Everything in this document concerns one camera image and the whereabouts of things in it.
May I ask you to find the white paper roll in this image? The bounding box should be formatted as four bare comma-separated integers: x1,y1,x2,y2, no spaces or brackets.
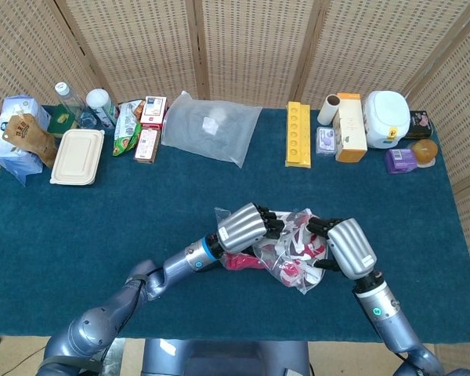
316,94,341,126

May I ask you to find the cream yellow carton box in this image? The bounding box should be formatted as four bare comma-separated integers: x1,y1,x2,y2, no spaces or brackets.
332,92,368,163

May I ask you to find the grey robot torso base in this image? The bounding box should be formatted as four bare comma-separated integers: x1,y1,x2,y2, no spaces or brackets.
143,338,313,376

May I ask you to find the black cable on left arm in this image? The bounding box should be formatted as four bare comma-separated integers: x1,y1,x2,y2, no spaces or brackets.
101,269,157,342

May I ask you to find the frosted plastic bag package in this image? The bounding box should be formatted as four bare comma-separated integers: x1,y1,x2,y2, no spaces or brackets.
161,90,263,168

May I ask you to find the dark green box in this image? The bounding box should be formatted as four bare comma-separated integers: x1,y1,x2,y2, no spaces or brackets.
46,110,79,139

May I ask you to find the white rice cooker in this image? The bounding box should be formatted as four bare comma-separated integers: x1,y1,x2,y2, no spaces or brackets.
363,90,411,150

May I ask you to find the yellow holder with round holes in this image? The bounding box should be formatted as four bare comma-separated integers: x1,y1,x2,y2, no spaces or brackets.
284,101,313,169

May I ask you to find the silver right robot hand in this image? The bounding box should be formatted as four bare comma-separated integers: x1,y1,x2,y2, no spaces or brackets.
307,217,378,280

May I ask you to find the blue carpet table cover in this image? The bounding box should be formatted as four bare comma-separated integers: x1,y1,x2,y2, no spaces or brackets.
0,105,470,345

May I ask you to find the red white flat box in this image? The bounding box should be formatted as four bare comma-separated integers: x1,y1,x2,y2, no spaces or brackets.
134,128,161,165

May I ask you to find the purple box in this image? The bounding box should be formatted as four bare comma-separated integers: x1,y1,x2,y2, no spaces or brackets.
384,147,418,175

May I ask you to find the blue white tissue pack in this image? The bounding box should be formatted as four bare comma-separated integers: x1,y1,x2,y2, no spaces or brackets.
0,95,52,187

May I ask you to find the orange round container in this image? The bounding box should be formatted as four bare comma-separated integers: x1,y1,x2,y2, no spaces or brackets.
410,139,439,168

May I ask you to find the white green cylindrical canister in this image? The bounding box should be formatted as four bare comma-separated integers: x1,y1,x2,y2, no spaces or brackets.
85,89,120,129

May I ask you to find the brown spout pouch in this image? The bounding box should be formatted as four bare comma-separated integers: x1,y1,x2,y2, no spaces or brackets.
2,113,60,169

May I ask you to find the bag of red-white items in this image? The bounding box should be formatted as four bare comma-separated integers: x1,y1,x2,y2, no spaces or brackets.
214,207,330,295

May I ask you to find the beige lidded lunch box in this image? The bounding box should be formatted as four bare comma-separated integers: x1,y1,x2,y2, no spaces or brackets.
49,128,106,186

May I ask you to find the wicker folding screen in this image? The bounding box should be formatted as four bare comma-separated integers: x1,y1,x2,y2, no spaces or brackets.
0,0,470,376

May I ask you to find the clear plastic water bottle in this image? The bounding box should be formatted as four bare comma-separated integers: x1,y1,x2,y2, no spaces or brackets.
54,81,99,129

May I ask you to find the purple item in clear case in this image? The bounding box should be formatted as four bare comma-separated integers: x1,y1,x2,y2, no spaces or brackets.
315,126,338,157

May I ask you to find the green snack bag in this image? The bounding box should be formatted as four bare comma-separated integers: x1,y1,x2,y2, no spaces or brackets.
112,99,146,157

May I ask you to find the black snack package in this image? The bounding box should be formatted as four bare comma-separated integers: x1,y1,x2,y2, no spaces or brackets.
403,110,434,141

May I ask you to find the red white box blue label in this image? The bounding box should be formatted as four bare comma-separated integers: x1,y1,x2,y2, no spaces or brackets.
139,96,168,130

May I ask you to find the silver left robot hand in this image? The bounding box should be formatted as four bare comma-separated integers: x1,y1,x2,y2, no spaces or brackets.
217,202,287,254

